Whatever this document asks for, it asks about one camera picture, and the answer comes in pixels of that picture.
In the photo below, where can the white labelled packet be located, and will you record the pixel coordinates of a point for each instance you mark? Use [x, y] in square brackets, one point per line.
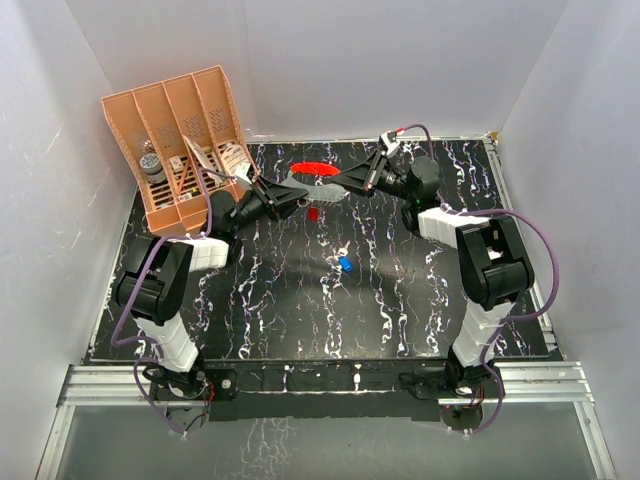
[230, 155]

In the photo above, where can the orange pencil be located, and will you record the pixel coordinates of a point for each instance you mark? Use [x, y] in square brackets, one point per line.
[183, 177]

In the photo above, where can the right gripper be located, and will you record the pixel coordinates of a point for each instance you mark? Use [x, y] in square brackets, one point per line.
[366, 176]

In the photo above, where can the aluminium frame rail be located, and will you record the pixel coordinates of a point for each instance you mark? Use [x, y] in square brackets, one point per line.
[546, 428]

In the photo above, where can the key with blue tag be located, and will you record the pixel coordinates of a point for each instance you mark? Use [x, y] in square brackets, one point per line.
[342, 255]

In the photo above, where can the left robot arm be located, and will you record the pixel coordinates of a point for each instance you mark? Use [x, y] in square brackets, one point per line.
[151, 287]

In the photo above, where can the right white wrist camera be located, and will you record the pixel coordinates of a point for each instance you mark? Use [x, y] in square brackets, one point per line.
[389, 143]

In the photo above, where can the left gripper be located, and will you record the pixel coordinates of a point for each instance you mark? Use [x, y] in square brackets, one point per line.
[275, 199]

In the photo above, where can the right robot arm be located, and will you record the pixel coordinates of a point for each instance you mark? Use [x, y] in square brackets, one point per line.
[494, 265]

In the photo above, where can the white paper card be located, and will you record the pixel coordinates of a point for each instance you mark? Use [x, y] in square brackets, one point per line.
[201, 159]

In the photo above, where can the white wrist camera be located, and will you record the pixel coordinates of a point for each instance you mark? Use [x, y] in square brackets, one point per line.
[389, 143]
[243, 175]

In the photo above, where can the grey round jar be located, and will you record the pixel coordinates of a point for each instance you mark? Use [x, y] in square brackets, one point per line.
[151, 167]

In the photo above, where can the pink desk organizer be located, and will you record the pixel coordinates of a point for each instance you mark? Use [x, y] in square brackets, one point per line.
[153, 119]

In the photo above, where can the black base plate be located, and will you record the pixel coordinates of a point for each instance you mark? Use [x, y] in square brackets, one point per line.
[327, 389]

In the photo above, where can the key with red tag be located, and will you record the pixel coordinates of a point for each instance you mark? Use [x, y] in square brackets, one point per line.
[313, 214]

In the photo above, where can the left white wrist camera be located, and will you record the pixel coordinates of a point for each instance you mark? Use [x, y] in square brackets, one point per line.
[243, 175]

